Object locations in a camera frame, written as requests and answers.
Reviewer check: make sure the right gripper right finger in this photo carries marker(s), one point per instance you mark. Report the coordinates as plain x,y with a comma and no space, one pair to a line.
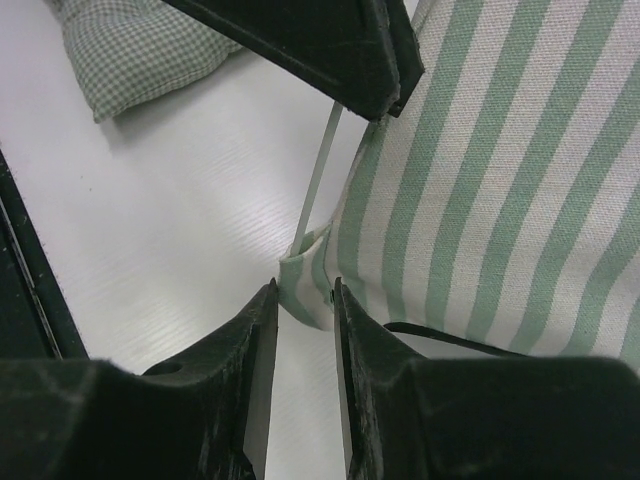
493,415

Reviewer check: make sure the green striped pet tent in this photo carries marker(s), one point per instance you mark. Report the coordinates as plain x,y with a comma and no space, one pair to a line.
502,205

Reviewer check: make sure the black mounting rail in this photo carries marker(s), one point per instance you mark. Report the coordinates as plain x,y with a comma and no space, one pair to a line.
36,322

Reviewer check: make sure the white tent pole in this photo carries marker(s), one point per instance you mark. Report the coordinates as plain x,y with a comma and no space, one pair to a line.
316,177

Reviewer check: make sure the green checkered cushion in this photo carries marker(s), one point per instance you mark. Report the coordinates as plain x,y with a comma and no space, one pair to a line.
126,53

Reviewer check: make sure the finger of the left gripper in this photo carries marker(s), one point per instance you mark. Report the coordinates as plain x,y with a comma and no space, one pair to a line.
344,49
406,48

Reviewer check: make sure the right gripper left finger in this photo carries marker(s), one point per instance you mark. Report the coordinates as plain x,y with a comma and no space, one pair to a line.
203,413

